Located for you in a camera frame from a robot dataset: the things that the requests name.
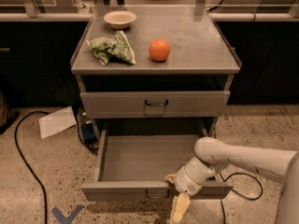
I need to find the black cable left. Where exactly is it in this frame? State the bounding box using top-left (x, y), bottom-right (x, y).
top-left (14, 110), bottom-right (50, 224)

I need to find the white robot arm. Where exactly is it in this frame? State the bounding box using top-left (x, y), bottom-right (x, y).
top-left (166, 137), bottom-right (299, 224)

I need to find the blue tape floor marker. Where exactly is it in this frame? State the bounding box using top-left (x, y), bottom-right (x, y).
top-left (51, 204), bottom-right (86, 224)

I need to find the green chip bag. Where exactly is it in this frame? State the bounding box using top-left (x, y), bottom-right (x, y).
top-left (87, 30), bottom-right (135, 66)

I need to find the grey metal drawer cabinet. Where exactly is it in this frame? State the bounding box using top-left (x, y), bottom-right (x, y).
top-left (72, 5), bottom-right (239, 135)

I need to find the orange fruit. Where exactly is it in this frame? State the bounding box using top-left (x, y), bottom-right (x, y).
top-left (149, 39), bottom-right (170, 62)

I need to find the white paper sheet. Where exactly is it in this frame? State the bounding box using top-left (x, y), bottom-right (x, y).
top-left (38, 106), bottom-right (77, 138)

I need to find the grey drawer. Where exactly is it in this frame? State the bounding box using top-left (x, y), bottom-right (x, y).
top-left (80, 91), bottom-right (230, 119)
top-left (80, 128), bottom-right (235, 203)

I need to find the grey top drawer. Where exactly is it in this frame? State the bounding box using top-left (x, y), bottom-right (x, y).
top-left (80, 91), bottom-right (230, 119)

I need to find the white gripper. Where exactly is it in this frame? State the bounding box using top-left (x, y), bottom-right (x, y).
top-left (164, 166), bottom-right (206, 224)

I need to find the blue box on floor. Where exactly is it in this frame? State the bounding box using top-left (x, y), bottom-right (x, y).
top-left (81, 123), bottom-right (97, 144)

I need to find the black cable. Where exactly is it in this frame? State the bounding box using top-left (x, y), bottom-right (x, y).
top-left (14, 110), bottom-right (50, 224)
top-left (220, 172), bottom-right (263, 224)

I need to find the black cable right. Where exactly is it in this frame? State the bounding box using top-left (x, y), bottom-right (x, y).
top-left (220, 172), bottom-right (263, 224)

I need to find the white paper bowl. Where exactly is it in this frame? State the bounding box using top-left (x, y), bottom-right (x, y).
top-left (104, 10), bottom-right (136, 30)

